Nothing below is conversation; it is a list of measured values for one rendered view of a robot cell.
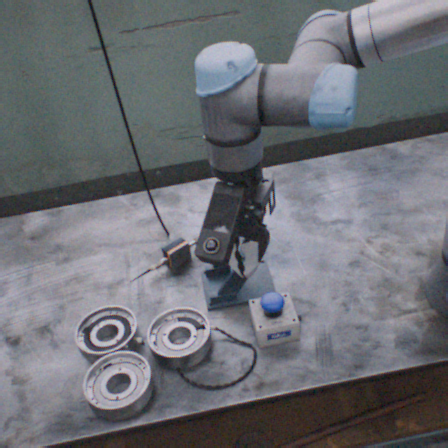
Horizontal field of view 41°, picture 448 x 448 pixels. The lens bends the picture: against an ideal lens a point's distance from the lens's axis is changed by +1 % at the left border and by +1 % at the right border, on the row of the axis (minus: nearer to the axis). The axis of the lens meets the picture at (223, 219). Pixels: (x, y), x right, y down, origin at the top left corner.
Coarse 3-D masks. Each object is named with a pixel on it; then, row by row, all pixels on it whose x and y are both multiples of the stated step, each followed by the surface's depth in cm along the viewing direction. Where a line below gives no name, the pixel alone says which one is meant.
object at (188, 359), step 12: (168, 312) 103; (180, 312) 104; (192, 312) 103; (156, 324) 102; (180, 324) 102; (156, 336) 101; (168, 336) 101; (180, 336) 103; (192, 336) 100; (204, 336) 99; (156, 348) 99; (180, 348) 98; (204, 348) 98; (168, 360) 96; (180, 360) 96; (192, 360) 97
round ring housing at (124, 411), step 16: (128, 352) 97; (96, 368) 97; (128, 368) 96; (144, 368) 96; (112, 384) 96; (144, 384) 94; (96, 400) 92; (112, 400) 92; (144, 400) 92; (112, 416) 91; (128, 416) 92
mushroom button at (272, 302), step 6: (264, 294) 99; (270, 294) 99; (276, 294) 99; (264, 300) 98; (270, 300) 98; (276, 300) 98; (282, 300) 98; (264, 306) 97; (270, 306) 97; (276, 306) 97; (282, 306) 97; (270, 312) 97
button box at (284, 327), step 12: (252, 300) 102; (288, 300) 101; (252, 312) 100; (264, 312) 99; (276, 312) 99; (288, 312) 99; (252, 324) 104; (264, 324) 98; (276, 324) 98; (288, 324) 97; (264, 336) 98; (276, 336) 99; (288, 336) 99
